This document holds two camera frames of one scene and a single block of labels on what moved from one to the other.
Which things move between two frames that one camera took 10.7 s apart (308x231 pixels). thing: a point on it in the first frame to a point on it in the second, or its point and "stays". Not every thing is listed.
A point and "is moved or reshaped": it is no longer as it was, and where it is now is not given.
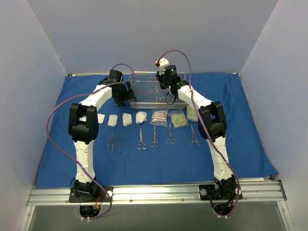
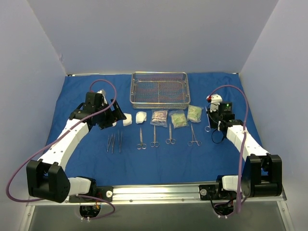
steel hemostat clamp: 190,143 stays
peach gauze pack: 159,117 stays
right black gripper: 161,80 to 211,119
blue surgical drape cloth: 93,137 stays
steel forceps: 161,98 is moved or reshaped
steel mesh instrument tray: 149,94 stays
